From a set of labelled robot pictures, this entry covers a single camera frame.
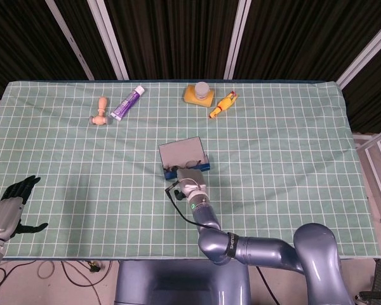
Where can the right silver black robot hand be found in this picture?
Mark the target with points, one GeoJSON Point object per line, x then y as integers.
{"type": "Point", "coordinates": [192, 181]}

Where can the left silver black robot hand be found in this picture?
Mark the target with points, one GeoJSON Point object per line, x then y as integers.
{"type": "Point", "coordinates": [3, 216]}

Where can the thin-framed eyeglasses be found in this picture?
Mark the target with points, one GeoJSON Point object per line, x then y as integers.
{"type": "Point", "coordinates": [187, 164]}

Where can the blue glasses case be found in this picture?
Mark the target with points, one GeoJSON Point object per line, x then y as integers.
{"type": "Point", "coordinates": [181, 151]}

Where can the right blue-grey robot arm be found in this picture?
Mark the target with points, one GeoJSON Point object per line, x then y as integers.
{"type": "Point", "coordinates": [273, 248]}

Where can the yellow rubber chicken toy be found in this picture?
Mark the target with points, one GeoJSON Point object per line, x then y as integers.
{"type": "Point", "coordinates": [222, 105]}

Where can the yellow sponge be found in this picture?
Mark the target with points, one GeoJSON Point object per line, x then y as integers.
{"type": "Point", "coordinates": [190, 97]}

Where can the green white grid tablecloth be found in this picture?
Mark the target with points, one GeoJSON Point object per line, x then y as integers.
{"type": "Point", "coordinates": [82, 178]}

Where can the white plastic cup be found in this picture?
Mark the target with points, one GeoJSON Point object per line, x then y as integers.
{"type": "Point", "coordinates": [202, 89]}

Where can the blue-grey robot torso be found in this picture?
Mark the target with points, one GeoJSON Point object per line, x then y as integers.
{"type": "Point", "coordinates": [177, 279]}

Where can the purple white toothpaste tube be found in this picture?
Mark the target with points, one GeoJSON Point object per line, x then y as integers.
{"type": "Point", "coordinates": [127, 103]}

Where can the yellow black plug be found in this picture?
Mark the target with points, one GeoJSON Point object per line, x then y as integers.
{"type": "Point", "coordinates": [94, 267]}

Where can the wooden toy hammer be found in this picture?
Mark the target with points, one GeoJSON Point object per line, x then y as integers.
{"type": "Point", "coordinates": [99, 120]}

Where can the dark pleated curtain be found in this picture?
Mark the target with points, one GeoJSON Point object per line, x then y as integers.
{"type": "Point", "coordinates": [177, 31]}

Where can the white frame post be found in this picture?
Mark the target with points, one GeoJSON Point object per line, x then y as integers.
{"type": "Point", "coordinates": [108, 38]}
{"type": "Point", "coordinates": [70, 39]}
{"type": "Point", "coordinates": [365, 51]}
{"type": "Point", "coordinates": [238, 35]}

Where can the aluminium frame rack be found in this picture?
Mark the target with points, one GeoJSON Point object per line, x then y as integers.
{"type": "Point", "coordinates": [378, 178]}

